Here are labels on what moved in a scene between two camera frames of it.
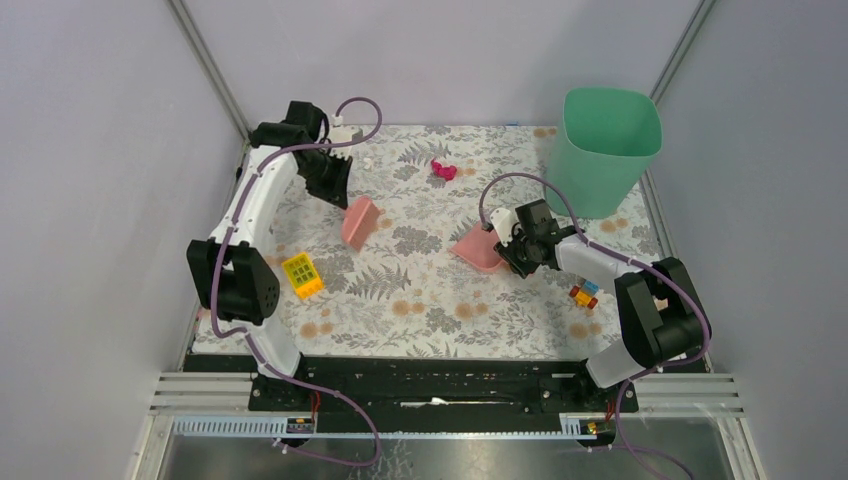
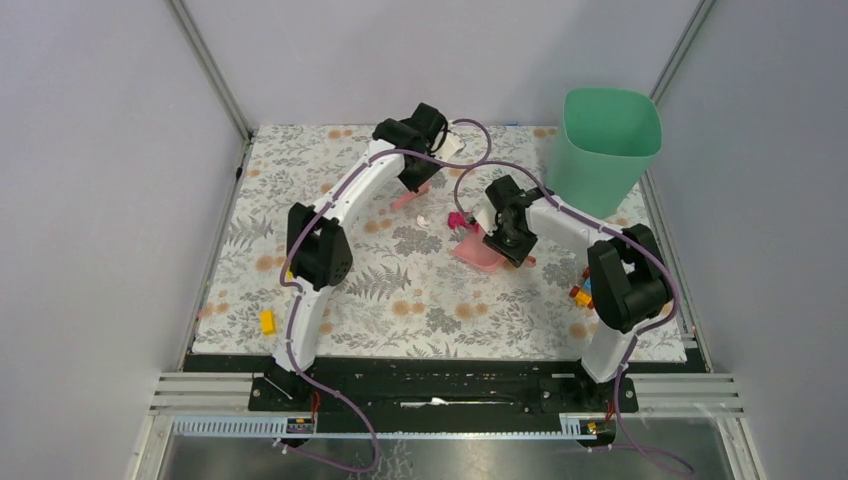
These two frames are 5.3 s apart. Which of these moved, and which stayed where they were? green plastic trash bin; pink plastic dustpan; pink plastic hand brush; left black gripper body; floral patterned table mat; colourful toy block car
Moved: pink plastic hand brush; left black gripper body
Stayed: floral patterned table mat; pink plastic dustpan; green plastic trash bin; colourful toy block car
